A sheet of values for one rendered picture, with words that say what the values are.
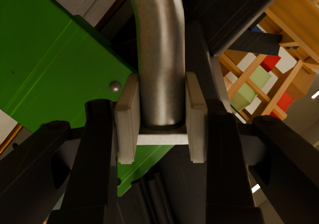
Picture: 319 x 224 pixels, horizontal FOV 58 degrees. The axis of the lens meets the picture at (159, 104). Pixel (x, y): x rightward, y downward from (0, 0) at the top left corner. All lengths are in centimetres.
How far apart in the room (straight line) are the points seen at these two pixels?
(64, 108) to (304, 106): 949
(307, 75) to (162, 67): 443
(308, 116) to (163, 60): 962
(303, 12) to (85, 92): 86
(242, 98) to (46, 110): 333
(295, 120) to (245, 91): 622
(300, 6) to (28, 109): 89
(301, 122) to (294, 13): 881
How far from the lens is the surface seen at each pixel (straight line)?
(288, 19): 103
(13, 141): 48
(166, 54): 17
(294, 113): 967
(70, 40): 27
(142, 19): 17
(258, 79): 382
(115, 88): 26
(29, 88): 29
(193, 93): 15
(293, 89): 429
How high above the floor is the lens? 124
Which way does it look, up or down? 2 degrees down
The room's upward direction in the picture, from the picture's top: 135 degrees clockwise
